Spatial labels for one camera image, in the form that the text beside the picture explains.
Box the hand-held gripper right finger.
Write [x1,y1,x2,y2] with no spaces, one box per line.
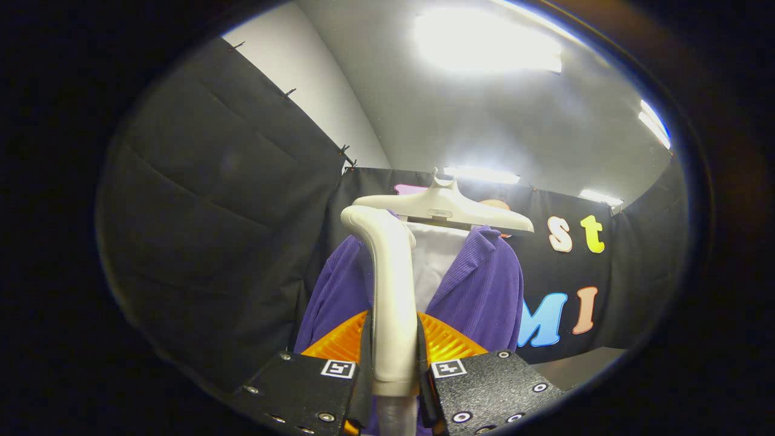
[417,311,567,436]

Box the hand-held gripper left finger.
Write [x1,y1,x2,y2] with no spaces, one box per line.
[242,310,374,436]

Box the purple corduroy jacket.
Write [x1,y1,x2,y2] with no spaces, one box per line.
[294,209,525,436]

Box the white garment steamer head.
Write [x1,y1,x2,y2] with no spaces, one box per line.
[340,205,420,397]

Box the cream clothes hanger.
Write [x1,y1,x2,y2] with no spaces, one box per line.
[352,168,535,234]

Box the grey drawer cabinet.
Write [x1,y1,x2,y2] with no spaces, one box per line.
[533,346,627,391]

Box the large ceiling light panel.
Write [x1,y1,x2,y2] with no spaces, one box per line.
[415,7,564,74]

